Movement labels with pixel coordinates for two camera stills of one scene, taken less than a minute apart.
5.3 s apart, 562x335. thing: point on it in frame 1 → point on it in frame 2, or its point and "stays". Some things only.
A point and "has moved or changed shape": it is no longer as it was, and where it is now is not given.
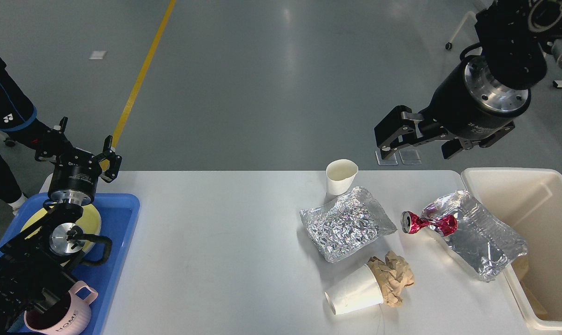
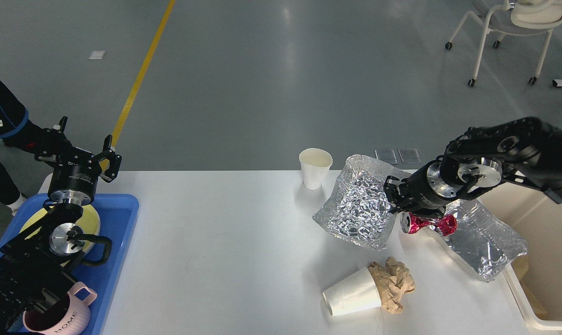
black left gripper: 74,177 stays
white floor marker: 98,55 stays
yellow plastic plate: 90,223 stays
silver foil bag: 482,240 stays
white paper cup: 340,174 → 314,163
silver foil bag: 341,227 has moved or changed shape
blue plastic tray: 118,212 stays
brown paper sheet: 521,266 stays
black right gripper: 467,103 → 418,197
